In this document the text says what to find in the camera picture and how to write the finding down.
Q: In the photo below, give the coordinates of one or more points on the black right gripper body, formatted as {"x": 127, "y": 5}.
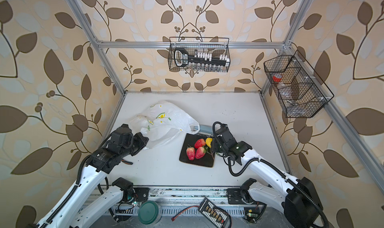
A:
{"x": 217, "y": 147}

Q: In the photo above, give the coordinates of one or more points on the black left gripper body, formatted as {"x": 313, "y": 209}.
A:
{"x": 138, "y": 143}

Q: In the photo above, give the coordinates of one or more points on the fake yellow lemon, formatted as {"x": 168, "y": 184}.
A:
{"x": 208, "y": 142}

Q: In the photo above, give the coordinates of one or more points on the fake strawberry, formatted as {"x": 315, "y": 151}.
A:
{"x": 191, "y": 152}
{"x": 200, "y": 152}
{"x": 200, "y": 143}

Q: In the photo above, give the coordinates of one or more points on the white lemon-print plastic bag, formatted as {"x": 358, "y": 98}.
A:
{"x": 163, "y": 122}

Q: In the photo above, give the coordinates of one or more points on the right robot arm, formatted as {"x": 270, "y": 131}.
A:
{"x": 296, "y": 198}

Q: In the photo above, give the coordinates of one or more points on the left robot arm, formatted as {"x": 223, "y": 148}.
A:
{"x": 69, "y": 211}

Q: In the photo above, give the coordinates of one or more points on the light blue sponge block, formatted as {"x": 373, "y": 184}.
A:
{"x": 206, "y": 130}

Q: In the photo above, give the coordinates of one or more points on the black square tray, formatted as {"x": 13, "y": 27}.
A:
{"x": 206, "y": 161}

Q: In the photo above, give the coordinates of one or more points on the green round lid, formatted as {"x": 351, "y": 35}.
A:
{"x": 149, "y": 213}

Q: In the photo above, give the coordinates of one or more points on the black connector board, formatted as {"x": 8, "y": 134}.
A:
{"x": 217, "y": 216}

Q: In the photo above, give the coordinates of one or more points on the small electronics board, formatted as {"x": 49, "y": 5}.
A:
{"x": 251, "y": 215}

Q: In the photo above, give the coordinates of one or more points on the red-capped plastic bottle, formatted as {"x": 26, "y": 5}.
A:
{"x": 277, "y": 78}

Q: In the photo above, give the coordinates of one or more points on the black socket tool set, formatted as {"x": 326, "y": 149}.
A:
{"x": 182, "y": 58}

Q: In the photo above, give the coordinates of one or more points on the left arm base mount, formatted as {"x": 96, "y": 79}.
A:
{"x": 141, "y": 194}

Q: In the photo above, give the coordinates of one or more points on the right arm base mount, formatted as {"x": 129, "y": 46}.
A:
{"x": 237, "y": 196}

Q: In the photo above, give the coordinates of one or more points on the right wire basket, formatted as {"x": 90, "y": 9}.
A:
{"x": 302, "y": 92}

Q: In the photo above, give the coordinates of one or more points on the wire basket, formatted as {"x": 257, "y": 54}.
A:
{"x": 215, "y": 45}
{"x": 302, "y": 92}

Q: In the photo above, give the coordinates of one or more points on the back wire basket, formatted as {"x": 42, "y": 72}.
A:
{"x": 215, "y": 45}

